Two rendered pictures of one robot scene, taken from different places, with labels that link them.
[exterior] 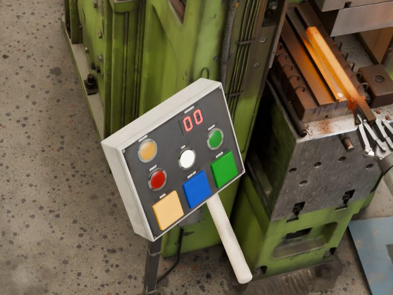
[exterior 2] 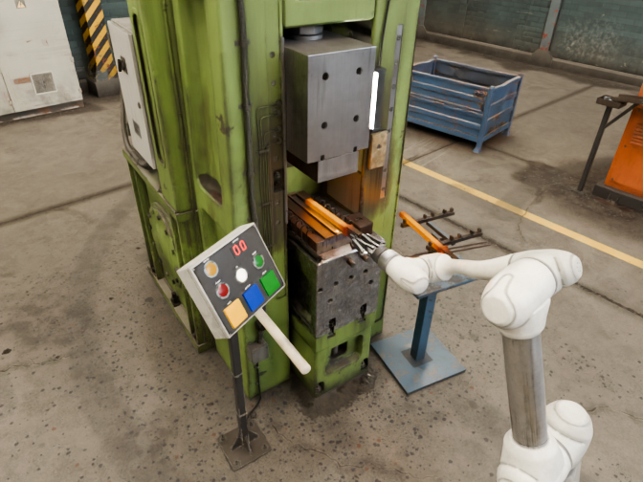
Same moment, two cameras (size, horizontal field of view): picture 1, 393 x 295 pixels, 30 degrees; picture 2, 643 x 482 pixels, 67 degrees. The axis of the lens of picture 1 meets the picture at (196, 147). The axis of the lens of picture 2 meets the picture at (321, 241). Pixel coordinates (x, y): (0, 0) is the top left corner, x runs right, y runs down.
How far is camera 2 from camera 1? 0.48 m
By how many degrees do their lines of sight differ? 19
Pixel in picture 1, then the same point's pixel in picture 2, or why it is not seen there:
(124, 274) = (222, 418)
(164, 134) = (220, 257)
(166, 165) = (227, 279)
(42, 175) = (149, 366)
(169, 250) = (252, 391)
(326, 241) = (360, 354)
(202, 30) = (234, 198)
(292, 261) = (340, 375)
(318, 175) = (339, 294)
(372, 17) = (341, 165)
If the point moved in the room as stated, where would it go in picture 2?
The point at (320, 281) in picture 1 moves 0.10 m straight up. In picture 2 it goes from (364, 385) to (365, 373)
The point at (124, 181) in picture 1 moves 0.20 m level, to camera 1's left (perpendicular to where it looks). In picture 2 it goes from (199, 295) to (137, 298)
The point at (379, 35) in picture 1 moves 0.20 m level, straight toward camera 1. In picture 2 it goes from (352, 197) to (347, 218)
